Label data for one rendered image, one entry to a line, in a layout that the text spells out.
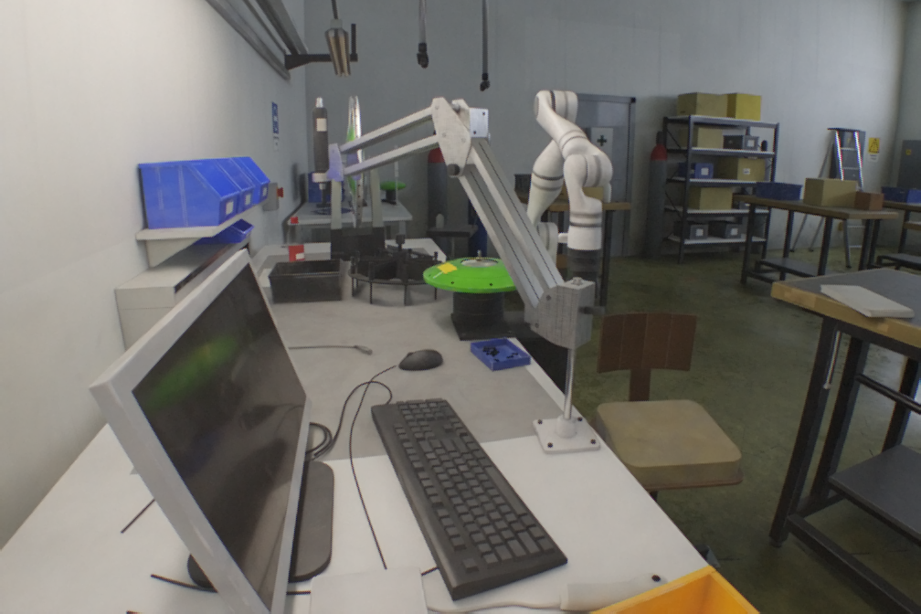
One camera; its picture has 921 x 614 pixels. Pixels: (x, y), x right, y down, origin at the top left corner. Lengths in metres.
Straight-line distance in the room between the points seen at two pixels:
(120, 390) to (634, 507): 0.65
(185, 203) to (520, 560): 1.12
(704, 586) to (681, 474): 0.91
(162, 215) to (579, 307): 1.05
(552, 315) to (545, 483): 0.26
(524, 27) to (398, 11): 1.53
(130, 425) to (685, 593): 0.50
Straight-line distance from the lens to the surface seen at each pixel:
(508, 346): 1.27
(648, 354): 1.73
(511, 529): 0.69
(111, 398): 0.42
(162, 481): 0.44
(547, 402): 1.02
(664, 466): 1.42
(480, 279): 1.28
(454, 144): 0.90
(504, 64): 6.28
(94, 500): 0.91
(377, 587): 0.60
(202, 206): 1.37
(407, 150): 1.00
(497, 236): 0.86
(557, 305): 0.80
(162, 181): 1.39
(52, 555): 0.84
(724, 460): 1.49
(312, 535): 0.71
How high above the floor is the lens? 1.40
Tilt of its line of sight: 14 degrees down
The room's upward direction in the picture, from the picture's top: straight up
